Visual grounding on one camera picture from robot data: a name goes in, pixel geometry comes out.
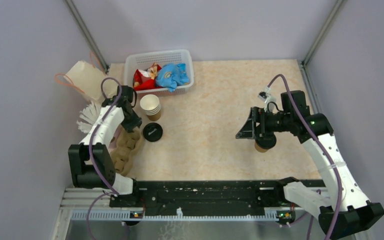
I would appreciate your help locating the black lid stack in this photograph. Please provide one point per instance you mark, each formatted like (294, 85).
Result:
(152, 132)

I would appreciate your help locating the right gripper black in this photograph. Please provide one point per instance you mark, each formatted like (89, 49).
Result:
(250, 130)

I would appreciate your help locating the white wrapped straws bundle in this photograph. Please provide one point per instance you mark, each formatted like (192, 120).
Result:
(88, 116)

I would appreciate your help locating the stack of paper cups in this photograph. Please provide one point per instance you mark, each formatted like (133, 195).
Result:
(151, 106)

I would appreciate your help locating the blue cloth toy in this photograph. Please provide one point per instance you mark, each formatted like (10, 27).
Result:
(171, 76)

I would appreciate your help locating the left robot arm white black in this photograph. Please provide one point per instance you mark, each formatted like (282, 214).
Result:
(90, 162)

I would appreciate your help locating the black cup lid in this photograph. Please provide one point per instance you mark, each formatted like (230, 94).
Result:
(266, 142)

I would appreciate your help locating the red cloth toy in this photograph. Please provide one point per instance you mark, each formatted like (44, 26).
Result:
(146, 79)

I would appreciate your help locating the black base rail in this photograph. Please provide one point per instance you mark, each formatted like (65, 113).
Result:
(208, 198)

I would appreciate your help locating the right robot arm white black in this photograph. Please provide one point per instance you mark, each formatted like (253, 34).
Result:
(347, 210)

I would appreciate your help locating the brown pulp cup carrier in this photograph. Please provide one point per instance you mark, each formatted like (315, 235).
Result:
(125, 148)

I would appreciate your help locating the white plastic basket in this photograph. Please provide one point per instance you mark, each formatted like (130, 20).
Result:
(142, 61)

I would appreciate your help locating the beige paper bag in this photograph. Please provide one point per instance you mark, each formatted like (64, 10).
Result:
(86, 78)

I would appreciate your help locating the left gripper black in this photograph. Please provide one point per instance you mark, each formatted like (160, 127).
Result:
(137, 121)

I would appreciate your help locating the brown paper coffee cup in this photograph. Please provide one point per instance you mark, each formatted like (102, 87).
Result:
(260, 149)

